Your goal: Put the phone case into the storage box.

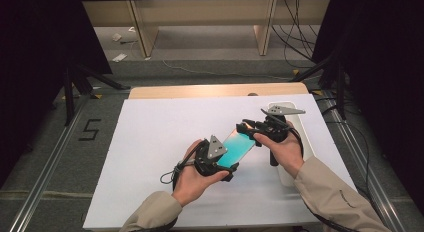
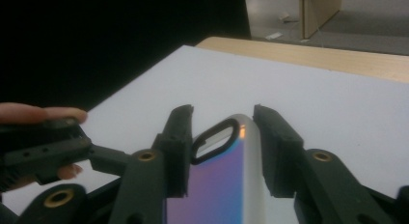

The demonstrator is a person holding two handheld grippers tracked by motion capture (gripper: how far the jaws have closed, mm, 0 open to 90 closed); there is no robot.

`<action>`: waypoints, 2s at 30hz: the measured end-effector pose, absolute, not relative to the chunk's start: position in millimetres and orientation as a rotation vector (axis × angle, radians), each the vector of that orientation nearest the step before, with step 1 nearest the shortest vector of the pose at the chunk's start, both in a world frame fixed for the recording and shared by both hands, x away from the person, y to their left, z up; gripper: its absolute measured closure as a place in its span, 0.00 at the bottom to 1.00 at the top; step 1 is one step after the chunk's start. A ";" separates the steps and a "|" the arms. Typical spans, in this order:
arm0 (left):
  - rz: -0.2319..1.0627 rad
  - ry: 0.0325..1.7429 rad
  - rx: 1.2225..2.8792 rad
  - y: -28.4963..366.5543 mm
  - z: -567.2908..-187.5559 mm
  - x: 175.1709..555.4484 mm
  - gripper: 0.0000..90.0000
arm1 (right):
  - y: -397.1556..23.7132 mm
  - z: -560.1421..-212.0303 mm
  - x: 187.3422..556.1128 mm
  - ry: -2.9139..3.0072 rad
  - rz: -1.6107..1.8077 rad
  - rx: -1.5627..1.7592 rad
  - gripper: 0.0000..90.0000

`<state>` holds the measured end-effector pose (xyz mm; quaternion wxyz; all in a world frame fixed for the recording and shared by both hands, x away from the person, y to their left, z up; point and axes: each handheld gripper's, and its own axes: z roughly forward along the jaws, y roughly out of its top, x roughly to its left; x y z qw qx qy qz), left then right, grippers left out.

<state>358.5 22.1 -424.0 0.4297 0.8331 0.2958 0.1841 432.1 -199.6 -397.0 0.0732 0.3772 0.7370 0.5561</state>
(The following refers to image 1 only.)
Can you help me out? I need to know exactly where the iridescent phone case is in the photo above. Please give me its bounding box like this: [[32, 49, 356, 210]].
[[216, 122, 258, 169]]

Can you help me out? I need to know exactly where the metal floor rail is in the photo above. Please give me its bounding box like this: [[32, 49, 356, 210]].
[[321, 90, 408, 232], [8, 91, 91, 232]]

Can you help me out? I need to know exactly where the white rectangular box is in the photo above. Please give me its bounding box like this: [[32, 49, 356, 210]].
[[267, 101, 316, 188]]

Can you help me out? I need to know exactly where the left hand-held gripper cable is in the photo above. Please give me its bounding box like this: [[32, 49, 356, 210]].
[[159, 141, 208, 193]]

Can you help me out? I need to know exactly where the person's left hand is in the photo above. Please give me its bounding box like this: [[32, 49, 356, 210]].
[[171, 139, 234, 208]]

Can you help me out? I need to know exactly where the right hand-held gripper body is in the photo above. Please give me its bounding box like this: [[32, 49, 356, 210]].
[[260, 105, 307, 167]]

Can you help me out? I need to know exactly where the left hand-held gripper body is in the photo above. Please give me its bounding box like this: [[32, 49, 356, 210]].
[[194, 135, 234, 178]]

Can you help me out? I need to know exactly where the black cable bundle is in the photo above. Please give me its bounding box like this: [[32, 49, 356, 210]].
[[271, 0, 321, 70]]

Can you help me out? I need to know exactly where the wooden cabinet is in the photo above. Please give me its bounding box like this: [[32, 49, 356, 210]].
[[81, 0, 331, 59]]

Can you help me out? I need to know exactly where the white floor cable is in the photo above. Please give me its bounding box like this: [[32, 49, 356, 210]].
[[162, 60, 294, 82]]

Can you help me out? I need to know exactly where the black curtain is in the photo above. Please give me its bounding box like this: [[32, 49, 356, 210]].
[[0, 0, 113, 186], [311, 0, 424, 196]]

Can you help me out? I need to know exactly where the black tripod stand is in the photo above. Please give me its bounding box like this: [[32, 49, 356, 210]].
[[61, 63, 131, 126], [289, 50, 348, 121]]

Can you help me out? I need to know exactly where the person's right hand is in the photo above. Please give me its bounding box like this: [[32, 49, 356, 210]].
[[253, 121, 306, 179]]

